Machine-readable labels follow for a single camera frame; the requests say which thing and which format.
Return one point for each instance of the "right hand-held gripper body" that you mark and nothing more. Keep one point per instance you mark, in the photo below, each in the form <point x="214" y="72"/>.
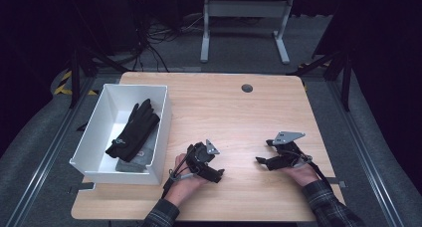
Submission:
<point x="288" y="157"/>

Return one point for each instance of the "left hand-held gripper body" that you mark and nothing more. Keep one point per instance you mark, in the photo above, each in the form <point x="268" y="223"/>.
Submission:
<point x="198" y="157"/>

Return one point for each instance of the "white plastic box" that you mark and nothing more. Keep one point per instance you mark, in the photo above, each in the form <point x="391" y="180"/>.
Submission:
<point x="99" y="130"/>

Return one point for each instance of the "person's right hand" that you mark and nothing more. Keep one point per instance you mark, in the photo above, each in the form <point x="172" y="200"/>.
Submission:
<point x="303" y="175"/>

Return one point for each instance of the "person's left hand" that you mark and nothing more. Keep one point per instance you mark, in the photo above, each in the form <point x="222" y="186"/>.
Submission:
<point x="184" y="187"/>

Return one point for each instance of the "grey round table grommet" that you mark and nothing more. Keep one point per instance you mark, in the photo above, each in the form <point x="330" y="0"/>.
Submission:
<point x="247" y="88"/>

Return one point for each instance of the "black metal stand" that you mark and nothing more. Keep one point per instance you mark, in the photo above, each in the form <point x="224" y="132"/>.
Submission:
<point x="75" y="81"/>
<point x="346" y="84"/>

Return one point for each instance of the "yellow black hazard tape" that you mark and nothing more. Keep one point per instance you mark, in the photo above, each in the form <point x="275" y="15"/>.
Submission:
<point x="61" y="87"/>

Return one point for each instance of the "grey metal floor rail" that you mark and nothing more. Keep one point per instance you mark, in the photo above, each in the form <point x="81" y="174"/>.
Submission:
<point x="365" y="157"/>
<point x="49" y="154"/>

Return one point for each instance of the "white metal desk frame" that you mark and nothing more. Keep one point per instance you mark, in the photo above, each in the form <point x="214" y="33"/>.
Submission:
<point x="245" y="8"/>

